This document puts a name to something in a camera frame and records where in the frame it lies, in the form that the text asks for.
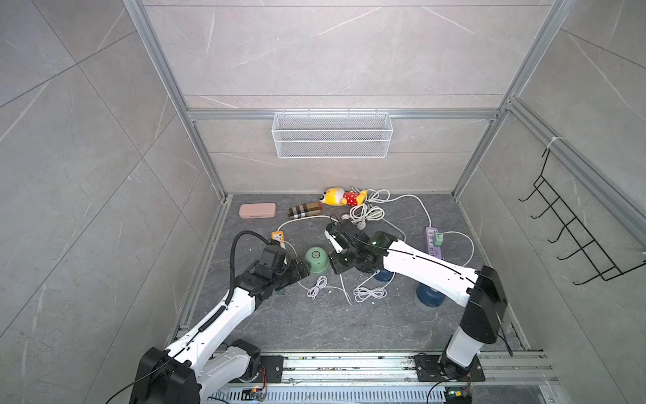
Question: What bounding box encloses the blue meat grinder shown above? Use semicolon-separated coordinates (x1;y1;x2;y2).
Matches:
414;284;446;311
374;270;394;283

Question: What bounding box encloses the green meat grinder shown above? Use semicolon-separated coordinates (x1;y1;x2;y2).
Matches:
304;247;330;274

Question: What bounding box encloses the green usb charger cube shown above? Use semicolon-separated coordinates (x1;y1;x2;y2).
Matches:
432;232;444;247

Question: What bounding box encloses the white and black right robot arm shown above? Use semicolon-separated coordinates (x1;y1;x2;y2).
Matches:
325;220;508;379

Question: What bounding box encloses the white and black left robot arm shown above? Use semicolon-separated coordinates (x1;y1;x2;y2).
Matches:
106;230;311;403

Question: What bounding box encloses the orange power strip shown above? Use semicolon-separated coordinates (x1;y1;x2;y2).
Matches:
271;231;285;248

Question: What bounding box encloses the yellow duck plush toy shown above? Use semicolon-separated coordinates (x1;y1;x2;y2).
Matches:
320;188;368;207

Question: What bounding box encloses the pink rectangular case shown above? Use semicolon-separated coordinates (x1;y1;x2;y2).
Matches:
239;203;278;220

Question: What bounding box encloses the brown plaid pouch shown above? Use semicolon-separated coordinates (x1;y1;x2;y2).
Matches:
288;202;322;220

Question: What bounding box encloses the purple power strip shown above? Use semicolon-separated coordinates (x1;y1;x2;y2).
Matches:
425;227;442;259

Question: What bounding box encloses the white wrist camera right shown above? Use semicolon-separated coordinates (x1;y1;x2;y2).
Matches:
325;231;344;254

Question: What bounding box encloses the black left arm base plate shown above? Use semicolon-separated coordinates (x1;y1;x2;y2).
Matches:
225;355;285;383

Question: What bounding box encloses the white wire mesh basket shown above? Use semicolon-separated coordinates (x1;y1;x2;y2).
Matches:
272;112;394;159

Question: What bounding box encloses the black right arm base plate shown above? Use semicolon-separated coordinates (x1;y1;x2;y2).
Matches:
412;353;486;382

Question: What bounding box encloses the black wire hook rack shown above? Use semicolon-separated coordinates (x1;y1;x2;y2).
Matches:
518;148;645;286

